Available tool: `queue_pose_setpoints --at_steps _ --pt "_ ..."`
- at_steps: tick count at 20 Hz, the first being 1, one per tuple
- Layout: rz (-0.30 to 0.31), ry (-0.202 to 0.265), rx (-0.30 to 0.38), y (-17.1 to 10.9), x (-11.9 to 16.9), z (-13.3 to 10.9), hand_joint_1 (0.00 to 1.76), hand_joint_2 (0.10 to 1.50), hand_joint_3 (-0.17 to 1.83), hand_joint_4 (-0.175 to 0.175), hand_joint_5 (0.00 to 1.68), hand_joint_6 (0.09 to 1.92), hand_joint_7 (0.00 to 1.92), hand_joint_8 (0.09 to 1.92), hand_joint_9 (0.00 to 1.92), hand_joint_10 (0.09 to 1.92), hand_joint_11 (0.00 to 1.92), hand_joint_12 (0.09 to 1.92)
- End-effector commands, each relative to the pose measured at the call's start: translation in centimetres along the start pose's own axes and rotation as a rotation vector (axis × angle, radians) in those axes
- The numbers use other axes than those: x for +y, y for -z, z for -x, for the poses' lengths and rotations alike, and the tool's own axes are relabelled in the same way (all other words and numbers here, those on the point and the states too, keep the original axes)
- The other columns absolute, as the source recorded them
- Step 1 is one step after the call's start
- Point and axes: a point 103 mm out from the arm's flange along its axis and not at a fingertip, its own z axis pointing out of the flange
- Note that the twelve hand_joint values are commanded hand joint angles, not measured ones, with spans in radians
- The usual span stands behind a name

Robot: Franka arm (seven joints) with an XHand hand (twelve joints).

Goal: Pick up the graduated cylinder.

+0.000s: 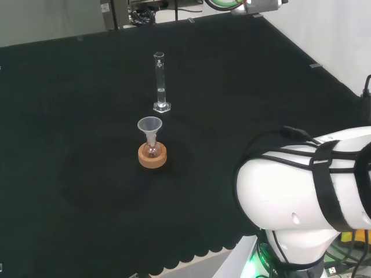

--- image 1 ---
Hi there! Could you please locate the black cable with plug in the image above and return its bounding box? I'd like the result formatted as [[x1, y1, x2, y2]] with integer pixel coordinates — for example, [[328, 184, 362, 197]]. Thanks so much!
[[360, 74, 371, 101]]

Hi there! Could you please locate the yellow stop button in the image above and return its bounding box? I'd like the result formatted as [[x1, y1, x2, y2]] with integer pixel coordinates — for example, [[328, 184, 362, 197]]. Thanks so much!
[[340, 228, 371, 248]]

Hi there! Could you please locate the black bench cloth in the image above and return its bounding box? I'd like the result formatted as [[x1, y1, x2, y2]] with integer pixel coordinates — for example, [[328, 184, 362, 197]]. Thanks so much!
[[0, 13, 371, 276]]

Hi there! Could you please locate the small glass round-bottom flask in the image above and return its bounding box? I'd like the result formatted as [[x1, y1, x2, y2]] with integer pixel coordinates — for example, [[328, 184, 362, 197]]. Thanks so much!
[[144, 138, 161, 159]]

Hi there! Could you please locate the cork ring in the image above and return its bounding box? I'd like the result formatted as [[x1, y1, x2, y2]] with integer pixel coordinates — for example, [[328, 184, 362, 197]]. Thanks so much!
[[138, 142, 168, 169]]

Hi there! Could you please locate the clear plastic funnel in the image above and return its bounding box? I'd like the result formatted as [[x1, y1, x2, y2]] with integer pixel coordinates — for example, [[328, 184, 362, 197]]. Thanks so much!
[[137, 116, 163, 145]]

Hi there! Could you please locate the clear glass graduated cylinder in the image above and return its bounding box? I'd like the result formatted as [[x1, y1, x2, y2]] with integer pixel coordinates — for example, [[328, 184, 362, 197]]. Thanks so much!
[[152, 51, 172, 114]]

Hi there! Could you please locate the green robot cable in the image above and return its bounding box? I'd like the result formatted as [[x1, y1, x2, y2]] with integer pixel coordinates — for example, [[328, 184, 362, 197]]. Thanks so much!
[[207, 0, 247, 11]]

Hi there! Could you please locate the black cable bundle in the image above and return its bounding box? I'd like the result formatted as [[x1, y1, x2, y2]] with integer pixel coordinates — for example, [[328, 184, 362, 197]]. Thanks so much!
[[129, 7, 157, 24]]

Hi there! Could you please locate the grey metal cabinet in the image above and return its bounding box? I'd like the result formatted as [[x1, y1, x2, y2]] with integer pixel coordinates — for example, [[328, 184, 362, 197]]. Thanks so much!
[[100, 0, 130, 31]]

